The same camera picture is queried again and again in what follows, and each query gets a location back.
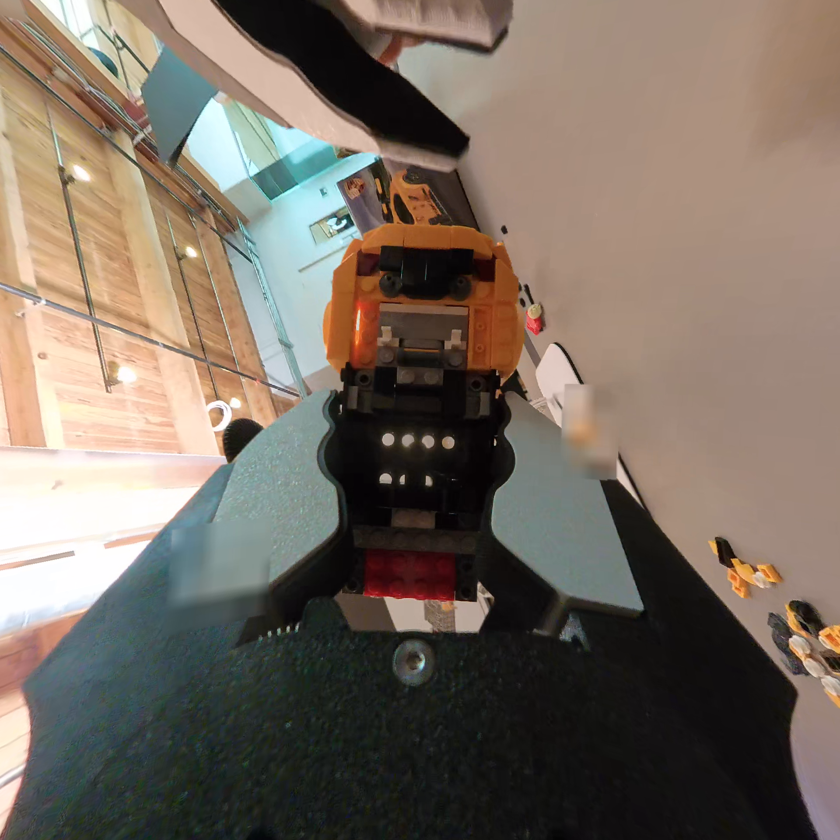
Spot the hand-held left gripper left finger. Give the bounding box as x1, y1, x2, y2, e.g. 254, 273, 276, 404
213, 389, 352, 624

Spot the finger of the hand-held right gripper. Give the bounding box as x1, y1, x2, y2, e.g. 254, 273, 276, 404
115, 0, 472, 175
328, 0, 514, 55

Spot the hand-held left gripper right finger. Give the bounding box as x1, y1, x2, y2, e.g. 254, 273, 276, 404
484, 397, 645, 632

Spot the orange and black lego car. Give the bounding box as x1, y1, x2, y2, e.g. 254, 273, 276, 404
322, 223, 527, 605

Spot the black lego set box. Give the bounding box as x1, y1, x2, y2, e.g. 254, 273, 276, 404
338, 161, 481, 232

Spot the pile of small lego pieces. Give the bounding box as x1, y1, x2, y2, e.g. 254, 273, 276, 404
707, 535, 840, 702

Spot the person's right hand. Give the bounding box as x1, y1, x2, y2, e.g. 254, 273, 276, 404
377, 29, 421, 67

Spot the grey hanging panel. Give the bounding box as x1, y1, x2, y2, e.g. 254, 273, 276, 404
140, 45, 219, 165

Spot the white book stand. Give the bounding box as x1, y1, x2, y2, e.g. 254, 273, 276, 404
515, 335, 651, 516

